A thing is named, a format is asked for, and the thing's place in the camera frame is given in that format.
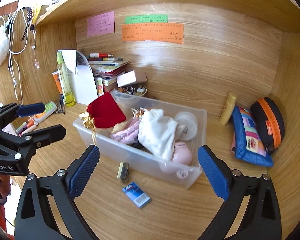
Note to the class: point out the blue colourful pouch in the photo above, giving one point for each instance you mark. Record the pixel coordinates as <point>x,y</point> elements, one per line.
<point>247,144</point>

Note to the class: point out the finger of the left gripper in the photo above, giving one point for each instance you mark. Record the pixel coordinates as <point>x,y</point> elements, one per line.
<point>46,136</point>
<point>32,109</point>

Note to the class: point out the green sticky note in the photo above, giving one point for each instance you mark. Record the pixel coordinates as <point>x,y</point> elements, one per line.
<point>146,18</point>

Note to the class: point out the orange tube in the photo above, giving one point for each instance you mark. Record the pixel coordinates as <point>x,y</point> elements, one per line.
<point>57,81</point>

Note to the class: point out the yellow tube bottle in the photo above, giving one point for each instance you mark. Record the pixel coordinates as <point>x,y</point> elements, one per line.
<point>228,109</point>

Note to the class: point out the orange sticky note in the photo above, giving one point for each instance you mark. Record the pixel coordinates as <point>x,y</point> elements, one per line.
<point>154,31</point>

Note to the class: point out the white small box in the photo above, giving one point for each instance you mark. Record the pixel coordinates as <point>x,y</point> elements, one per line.
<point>131,78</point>

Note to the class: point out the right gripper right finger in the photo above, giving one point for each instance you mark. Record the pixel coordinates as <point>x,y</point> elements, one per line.
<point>261,220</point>

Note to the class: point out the white fluffy duster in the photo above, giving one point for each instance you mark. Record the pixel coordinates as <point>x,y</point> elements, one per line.
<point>4,44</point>

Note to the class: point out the beige tape roll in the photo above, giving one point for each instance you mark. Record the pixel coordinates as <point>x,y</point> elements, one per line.
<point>190,125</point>

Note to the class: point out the yellow spray bottle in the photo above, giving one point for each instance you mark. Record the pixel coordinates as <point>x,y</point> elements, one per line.
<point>63,74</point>

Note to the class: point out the pink round case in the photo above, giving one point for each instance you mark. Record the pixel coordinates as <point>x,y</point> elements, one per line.
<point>182,154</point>

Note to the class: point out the clear plastic bin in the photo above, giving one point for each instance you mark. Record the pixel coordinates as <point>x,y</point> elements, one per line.
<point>124,145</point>

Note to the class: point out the white orange glue bottle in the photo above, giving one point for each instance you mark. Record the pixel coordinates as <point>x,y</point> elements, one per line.
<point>36,119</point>

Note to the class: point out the small beige black stapler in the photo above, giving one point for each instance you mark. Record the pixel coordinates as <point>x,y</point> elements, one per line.
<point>123,172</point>

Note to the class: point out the red velvet pouch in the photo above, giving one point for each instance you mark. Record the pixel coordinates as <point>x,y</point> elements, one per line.
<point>102,113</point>

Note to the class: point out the red white marker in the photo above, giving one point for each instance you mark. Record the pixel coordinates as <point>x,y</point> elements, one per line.
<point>99,55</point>

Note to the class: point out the white paper file holder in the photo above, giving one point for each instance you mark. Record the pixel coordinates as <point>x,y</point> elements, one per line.
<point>80,76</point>

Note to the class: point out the gourd charm with tassel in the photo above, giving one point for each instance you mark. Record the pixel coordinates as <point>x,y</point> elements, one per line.
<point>138,112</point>

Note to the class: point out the bowl of trinkets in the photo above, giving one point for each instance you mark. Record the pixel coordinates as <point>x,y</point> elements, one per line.
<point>136,90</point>

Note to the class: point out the black orange zip case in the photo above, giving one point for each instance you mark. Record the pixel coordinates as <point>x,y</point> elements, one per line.
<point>269,122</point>

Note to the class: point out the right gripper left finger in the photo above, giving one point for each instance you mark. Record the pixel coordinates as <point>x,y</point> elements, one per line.
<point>34,218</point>

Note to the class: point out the white cloth pouch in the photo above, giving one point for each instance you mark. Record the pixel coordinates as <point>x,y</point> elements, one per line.
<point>158,133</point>

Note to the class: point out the stack of books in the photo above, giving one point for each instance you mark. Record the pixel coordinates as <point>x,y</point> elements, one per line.
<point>105,73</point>

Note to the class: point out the pink sticky note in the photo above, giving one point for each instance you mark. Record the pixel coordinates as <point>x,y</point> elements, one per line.
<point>101,24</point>

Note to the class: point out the left hand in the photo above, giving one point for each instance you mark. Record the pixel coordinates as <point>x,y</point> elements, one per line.
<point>5,186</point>

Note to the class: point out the blue staples box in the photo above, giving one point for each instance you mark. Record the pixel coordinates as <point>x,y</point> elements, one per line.
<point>136,195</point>

